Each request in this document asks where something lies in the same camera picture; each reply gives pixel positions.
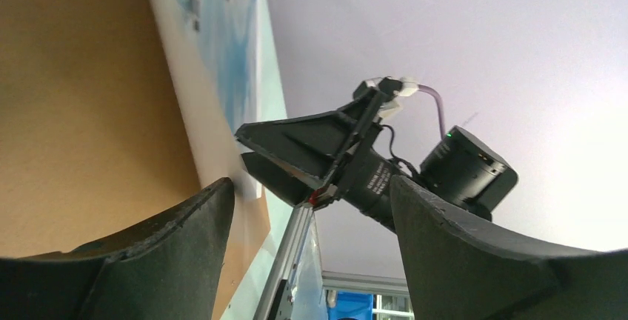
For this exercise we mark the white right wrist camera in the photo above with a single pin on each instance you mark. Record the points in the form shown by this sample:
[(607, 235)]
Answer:
[(392, 88)]

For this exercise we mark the blue bin in background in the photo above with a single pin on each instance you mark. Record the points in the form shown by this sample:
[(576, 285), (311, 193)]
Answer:
[(349, 305)]

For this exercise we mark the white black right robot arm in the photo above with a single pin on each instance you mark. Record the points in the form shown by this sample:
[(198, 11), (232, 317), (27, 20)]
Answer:
[(461, 170)]

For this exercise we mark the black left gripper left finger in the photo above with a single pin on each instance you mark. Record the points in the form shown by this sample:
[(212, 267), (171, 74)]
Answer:
[(165, 267)]

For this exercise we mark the printed building photo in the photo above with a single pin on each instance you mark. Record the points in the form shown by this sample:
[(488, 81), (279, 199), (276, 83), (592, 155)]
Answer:
[(223, 63)]

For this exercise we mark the brown cardboard backing board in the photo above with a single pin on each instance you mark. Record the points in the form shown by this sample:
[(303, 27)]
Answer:
[(92, 136)]

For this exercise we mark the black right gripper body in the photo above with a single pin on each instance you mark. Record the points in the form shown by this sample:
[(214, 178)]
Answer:
[(362, 177)]

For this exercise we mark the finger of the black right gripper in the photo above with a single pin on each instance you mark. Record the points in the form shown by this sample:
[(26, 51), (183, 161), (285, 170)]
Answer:
[(308, 148), (286, 187)]

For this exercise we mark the right aluminium corner post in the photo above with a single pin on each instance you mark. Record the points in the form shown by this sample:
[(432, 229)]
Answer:
[(277, 298)]

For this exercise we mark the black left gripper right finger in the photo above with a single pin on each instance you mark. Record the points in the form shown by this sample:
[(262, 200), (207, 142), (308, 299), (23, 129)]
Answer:
[(460, 266)]

